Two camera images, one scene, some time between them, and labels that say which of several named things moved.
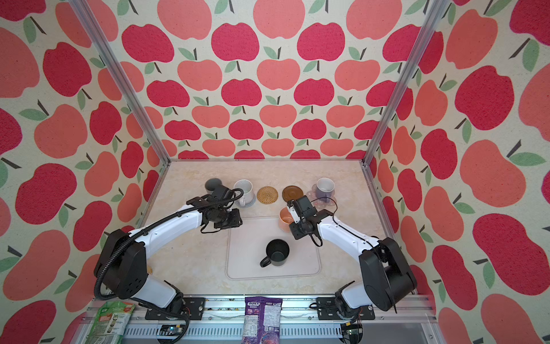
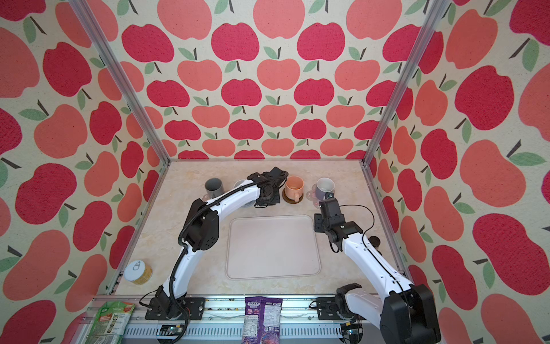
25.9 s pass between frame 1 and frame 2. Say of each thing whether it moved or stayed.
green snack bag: stayed
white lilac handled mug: stayed
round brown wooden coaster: stayed
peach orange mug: moved
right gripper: moved
